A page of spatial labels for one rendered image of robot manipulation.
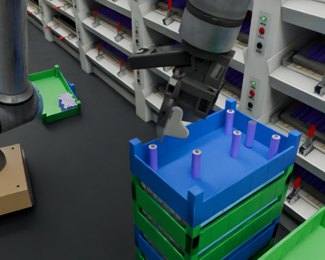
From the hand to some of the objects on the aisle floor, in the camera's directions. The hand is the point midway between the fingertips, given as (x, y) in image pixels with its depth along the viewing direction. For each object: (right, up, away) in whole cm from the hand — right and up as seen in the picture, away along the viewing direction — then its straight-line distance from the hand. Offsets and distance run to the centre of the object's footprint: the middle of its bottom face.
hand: (162, 129), depth 70 cm
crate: (-59, +17, +122) cm, 137 cm away
